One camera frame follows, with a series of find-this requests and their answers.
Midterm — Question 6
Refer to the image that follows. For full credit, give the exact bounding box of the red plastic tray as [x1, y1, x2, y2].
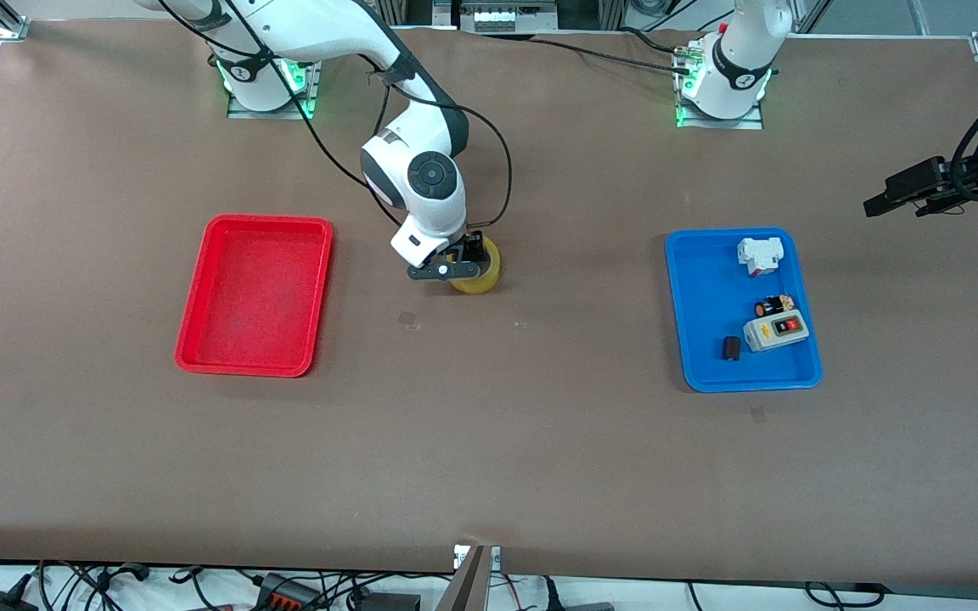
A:
[174, 214, 334, 378]

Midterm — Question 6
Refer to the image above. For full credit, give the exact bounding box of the yellow clear tape roll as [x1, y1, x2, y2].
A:
[449, 238, 503, 295]

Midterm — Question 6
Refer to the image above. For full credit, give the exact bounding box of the blue plastic tray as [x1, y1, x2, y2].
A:
[666, 227, 823, 394]

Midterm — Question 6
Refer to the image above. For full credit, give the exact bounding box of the grey push-button switch box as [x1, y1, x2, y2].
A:
[743, 311, 811, 353]

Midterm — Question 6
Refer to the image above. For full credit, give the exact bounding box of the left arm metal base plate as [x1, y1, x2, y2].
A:
[674, 75, 766, 131]

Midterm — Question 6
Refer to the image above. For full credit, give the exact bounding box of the white electrical connector block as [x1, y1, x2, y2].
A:
[737, 237, 785, 277]

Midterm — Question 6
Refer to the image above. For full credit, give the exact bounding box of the black cable on table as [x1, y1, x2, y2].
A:
[531, 27, 695, 76]

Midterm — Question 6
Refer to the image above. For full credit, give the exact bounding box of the grey power strip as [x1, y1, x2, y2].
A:
[453, 0, 559, 34]

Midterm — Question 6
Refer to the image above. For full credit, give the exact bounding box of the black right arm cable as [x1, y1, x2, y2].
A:
[158, 0, 514, 249]

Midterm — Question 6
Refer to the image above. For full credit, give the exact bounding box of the metal bracket at table edge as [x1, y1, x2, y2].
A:
[434, 543, 503, 611]

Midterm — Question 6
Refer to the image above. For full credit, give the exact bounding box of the black power plug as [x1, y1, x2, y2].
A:
[0, 577, 42, 611]

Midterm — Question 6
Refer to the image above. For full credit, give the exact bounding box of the orange black power adapter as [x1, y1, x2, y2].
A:
[255, 575, 322, 611]

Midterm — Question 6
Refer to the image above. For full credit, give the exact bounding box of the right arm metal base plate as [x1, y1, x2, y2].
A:
[226, 59, 325, 121]

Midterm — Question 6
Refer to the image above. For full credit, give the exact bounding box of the black looped floor cable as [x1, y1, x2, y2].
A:
[803, 580, 887, 608]

